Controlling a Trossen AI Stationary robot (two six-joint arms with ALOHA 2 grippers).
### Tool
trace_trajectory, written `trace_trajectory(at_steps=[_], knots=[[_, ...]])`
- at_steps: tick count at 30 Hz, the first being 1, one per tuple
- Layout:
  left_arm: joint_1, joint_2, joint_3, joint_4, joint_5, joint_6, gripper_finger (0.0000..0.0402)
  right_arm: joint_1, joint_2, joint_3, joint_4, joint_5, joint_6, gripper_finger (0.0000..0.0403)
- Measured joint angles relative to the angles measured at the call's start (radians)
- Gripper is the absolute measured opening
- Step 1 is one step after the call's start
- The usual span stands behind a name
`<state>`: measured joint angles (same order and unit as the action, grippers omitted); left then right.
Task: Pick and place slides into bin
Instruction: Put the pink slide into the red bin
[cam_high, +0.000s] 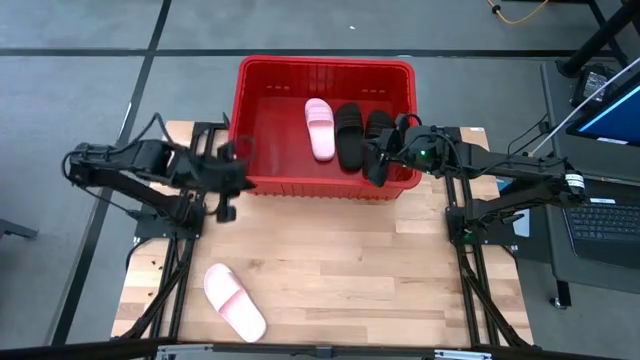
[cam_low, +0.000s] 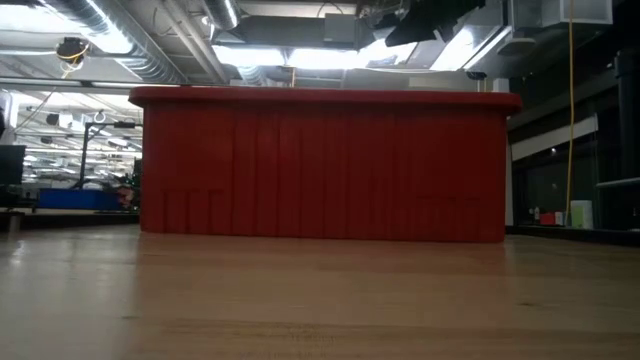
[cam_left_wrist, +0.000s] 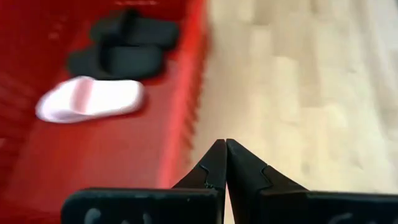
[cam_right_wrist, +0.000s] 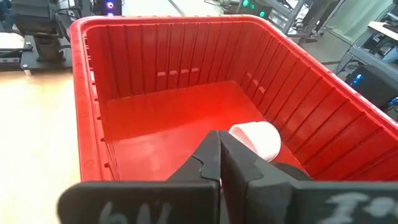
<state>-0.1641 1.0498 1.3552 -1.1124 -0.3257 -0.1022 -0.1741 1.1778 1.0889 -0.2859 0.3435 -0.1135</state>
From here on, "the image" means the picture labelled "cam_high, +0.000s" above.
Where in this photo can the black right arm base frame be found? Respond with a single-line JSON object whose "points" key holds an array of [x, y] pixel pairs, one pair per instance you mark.
{"points": [[456, 192]]}

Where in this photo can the black left arm base frame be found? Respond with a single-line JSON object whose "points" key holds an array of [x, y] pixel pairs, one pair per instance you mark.
{"points": [[160, 230]]}

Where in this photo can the black slide sandal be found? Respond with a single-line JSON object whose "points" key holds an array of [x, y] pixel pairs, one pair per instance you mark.
{"points": [[348, 135], [377, 121]]}

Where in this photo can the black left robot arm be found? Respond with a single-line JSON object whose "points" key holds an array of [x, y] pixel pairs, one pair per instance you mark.
{"points": [[140, 155]]}

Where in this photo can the black power adapter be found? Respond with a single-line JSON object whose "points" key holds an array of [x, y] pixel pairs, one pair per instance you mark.
{"points": [[592, 82]]}

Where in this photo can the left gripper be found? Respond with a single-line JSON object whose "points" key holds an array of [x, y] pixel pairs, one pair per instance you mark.
{"points": [[222, 175]]}

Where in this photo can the grey cart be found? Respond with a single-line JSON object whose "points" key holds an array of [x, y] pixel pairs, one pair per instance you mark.
{"points": [[590, 280]]}

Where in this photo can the black stand foot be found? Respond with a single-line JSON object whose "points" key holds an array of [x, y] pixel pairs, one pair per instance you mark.
{"points": [[15, 230]]}

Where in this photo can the black laptop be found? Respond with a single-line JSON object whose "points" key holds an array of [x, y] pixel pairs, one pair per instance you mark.
{"points": [[605, 225]]}

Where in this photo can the black tripod stand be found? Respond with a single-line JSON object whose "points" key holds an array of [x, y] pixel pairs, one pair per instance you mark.
{"points": [[595, 42]]}

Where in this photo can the black cart caster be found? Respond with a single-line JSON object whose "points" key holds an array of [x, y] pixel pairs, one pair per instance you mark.
{"points": [[562, 295]]}

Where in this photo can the red plastic bin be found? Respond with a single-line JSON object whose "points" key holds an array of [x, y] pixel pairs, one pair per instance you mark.
{"points": [[280, 150]]}

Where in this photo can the black camera rig bar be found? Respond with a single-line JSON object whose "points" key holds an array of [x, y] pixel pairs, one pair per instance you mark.
{"points": [[100, 350]]}

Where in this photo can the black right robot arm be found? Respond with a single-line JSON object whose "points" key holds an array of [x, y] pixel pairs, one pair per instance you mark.
{"points": [[505, 162]]}

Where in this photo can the white rod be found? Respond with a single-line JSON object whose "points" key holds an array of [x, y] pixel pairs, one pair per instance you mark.
{"points": [[565, 125]]}

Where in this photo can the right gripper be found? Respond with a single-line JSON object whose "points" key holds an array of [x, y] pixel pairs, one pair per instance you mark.
{"points": [[425, 150]]}

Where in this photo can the pink slide sandal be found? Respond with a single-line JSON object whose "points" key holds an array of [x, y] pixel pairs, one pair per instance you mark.
{"points": [[234, 302], [320, 130]]}

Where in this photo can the monitor with blue screen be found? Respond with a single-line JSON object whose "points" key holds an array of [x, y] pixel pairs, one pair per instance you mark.
{"points": [[615, 120]]}

